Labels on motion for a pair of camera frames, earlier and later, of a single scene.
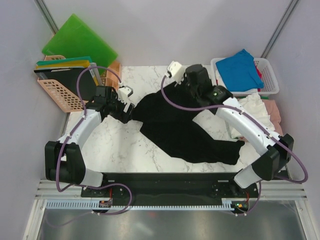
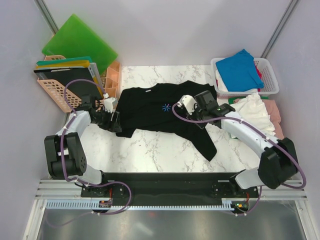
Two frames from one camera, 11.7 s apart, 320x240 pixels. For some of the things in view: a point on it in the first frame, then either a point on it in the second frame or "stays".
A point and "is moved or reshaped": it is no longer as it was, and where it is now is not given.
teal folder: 63,61 stays
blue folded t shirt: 238,72 stays
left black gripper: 122,116 → 113,127
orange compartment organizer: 110,79 stays
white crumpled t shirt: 252,104 stays
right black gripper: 181,86 → 193,115
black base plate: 226,186 stays
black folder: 68,79 stays
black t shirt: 167,116 is moved or reshaped
